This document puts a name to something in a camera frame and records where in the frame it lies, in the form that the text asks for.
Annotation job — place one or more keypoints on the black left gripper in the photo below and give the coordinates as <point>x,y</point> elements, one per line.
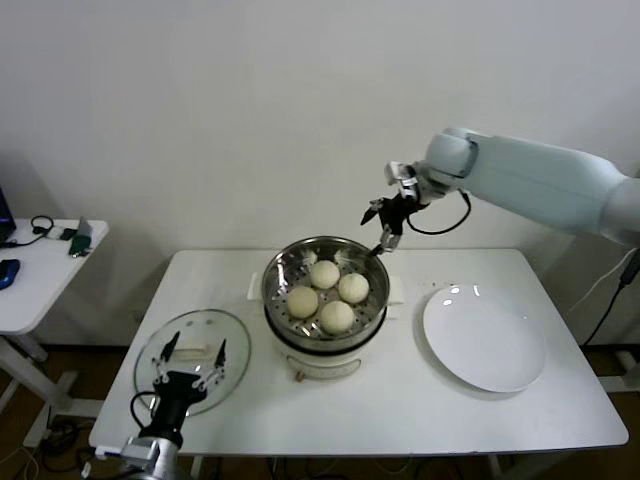
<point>175,392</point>

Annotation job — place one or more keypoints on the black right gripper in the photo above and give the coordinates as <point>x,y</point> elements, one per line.
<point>397,212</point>

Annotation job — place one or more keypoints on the white steamed baozi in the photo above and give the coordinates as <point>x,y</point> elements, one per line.
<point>302,302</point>
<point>354,287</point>
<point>325,274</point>
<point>336,317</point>

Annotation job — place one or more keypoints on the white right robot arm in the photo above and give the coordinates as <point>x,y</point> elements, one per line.
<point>525,175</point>

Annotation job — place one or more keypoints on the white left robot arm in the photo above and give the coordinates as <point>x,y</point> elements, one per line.
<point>160,467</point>

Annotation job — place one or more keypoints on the stainless steel steamer basket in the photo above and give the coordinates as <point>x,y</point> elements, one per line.
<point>377,295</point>

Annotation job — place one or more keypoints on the white electric cooking pot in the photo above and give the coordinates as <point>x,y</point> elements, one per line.
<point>320,362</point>

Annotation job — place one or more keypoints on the white round plate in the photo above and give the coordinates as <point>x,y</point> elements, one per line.
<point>480,335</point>

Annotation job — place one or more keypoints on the white side table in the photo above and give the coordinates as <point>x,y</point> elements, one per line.
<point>45,290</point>

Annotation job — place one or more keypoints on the blue computer mouse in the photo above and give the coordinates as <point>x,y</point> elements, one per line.
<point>9,272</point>

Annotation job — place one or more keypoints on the dark laptop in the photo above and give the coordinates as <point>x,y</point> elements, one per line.
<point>4,215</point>

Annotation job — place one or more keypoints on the white shelf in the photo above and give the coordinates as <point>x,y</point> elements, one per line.
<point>634,180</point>

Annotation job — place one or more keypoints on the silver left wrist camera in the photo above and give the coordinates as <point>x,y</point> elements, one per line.
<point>142,449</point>

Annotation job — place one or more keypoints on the white furniture base frame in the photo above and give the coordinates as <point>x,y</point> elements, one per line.
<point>620,382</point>

